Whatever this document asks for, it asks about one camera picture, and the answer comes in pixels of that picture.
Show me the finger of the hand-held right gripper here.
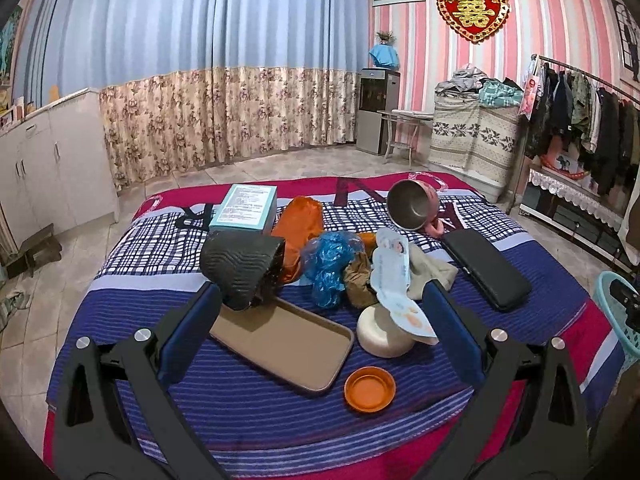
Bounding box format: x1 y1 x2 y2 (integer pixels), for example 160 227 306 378
609 281 640 322

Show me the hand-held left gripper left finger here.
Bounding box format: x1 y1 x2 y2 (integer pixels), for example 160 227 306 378
52 281 226 480

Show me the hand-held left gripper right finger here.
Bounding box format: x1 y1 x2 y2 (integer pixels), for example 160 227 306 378
420 280 591 480

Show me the teal plastic basket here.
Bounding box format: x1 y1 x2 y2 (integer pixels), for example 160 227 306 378
597 271 640 361

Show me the beige cloth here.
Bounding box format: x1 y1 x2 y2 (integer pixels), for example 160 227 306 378
407 245 459 296

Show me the cream round container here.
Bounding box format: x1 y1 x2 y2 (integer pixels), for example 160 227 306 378
356 304 417 358

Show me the black ribbed bin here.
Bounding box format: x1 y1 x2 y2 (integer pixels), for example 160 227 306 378
199 232 286 311

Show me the white blue wipes packet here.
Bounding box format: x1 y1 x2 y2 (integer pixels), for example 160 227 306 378
371 227 437 345

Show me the orange round lid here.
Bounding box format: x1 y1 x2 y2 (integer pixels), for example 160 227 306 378
344 366 397 415

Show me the brown paper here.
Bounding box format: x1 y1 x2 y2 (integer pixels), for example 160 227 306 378
342 252 378 309

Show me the blue plastic bag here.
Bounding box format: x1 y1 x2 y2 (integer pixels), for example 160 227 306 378
301 231 367 309

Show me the black oblong case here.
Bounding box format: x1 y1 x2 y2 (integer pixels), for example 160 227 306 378
442 230 533 312

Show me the brown rectangular tray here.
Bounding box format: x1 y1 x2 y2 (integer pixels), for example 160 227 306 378
209 296 356 395

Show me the striped plaid bed blanket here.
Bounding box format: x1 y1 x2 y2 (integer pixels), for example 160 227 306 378
42 172 626 480

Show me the lace covered low shelf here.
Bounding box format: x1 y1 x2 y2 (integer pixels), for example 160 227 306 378
520 165 626 261

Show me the light blue carton box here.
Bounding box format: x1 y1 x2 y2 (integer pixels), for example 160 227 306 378
207 184 279 237

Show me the pink metal-lined bowl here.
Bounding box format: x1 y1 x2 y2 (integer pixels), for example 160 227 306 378
386 179 445 239

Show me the orange plastic bag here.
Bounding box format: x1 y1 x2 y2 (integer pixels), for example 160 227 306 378
271 196 323 286

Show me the wooden stool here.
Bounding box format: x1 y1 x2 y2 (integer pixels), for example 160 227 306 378
0 224 62 278

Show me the rag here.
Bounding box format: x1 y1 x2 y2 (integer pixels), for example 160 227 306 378
0 290 31 312

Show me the row of hanging clothes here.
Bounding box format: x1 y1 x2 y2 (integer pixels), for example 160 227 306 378
520 60 640 196

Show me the patterned cloth covered furniture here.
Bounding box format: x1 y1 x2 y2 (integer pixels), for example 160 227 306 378
429 94 526 201

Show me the white cabinet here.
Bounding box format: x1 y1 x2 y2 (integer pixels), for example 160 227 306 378
0 87 121 251

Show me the small white side table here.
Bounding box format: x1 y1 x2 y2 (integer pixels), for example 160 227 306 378
377 109 435 168

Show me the pink white hanging bag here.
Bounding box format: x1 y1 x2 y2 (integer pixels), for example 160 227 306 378
517 60 543 121

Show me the grey water dispenser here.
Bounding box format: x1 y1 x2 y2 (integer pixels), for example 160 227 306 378
355 67 402 156

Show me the metal clothes rack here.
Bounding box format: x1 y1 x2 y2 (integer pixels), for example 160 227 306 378
505 54 640 271

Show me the green plaid cloth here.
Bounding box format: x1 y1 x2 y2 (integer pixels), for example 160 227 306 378
477 80 523 108

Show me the grey clothes pile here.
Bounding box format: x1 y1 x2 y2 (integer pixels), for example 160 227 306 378
435 64 488 96

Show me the blue floral curtain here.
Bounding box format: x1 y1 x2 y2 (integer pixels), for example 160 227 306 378
10 0 373 191

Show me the blue covered water bottle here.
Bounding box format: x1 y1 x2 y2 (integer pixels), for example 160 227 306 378
369 44 401 70

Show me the window wall poster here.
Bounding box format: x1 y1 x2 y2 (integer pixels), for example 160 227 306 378
610 0 640 83

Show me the red heart wall decoration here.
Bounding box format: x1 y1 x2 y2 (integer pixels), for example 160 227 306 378
436 0 512 45

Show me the green wall poster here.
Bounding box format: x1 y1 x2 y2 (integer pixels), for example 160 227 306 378
0 5 26 86

